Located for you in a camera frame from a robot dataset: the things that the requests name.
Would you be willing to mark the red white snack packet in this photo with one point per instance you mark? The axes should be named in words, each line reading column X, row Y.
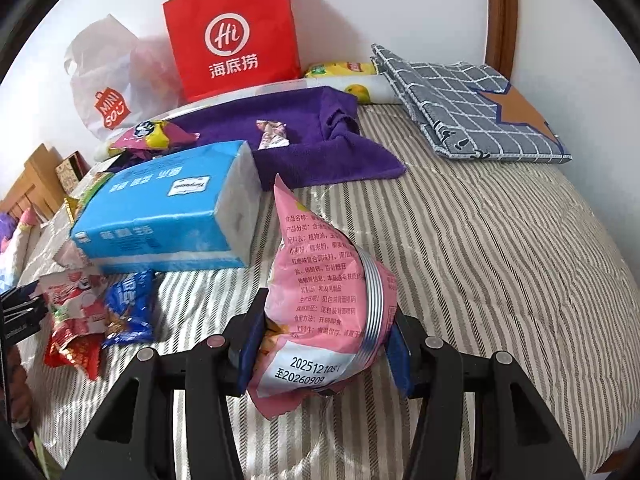
column 75, row 300

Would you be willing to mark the blue snack packet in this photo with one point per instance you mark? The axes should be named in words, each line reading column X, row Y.
column 130, row 310

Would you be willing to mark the patterned small box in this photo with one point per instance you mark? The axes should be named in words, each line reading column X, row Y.
column 70, row 170

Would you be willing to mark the red paper bag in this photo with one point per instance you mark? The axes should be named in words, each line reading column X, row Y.
column 230, row 35

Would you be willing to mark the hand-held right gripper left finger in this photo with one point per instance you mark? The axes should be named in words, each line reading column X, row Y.
column 245, row 360

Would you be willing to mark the pink yellow snack packet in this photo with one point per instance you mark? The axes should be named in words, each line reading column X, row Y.
column 150, row 135

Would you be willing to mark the purple towel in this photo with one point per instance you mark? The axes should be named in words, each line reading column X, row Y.
column 310, row 155

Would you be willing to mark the white lemon print roll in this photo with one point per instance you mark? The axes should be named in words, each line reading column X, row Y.
column 360, row 90

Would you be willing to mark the small pink white snack packet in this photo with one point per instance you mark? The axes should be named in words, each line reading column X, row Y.
column 272, row 135

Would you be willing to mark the grey checked folded cloth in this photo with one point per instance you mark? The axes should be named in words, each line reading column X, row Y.
column 460, row 105

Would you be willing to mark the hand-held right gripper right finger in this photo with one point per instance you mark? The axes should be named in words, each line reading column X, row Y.
column 400, row 360

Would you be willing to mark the striped bed quilt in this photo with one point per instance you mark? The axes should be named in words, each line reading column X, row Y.
column 475, row 260

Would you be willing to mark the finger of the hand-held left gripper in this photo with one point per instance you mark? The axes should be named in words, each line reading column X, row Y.
column 25, row 305

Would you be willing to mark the colourful printed cloth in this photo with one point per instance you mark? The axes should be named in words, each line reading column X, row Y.
column 17, row 245

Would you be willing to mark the blue tissue pack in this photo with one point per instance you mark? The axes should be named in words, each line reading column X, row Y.
column 150, row 205

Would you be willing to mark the green snack packet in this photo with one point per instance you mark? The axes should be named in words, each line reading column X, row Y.
column 90, row 190

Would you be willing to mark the white plastic bag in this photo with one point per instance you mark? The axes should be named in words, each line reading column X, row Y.
column 110, row 75

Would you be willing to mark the curved wooden headboard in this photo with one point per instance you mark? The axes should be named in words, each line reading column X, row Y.
column 501, row 15

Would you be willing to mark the large pink snack packet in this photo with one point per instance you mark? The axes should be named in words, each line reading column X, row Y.
column 320, row 285

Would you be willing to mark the wooden cabinet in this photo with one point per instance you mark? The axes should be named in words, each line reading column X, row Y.
column 30, row 185

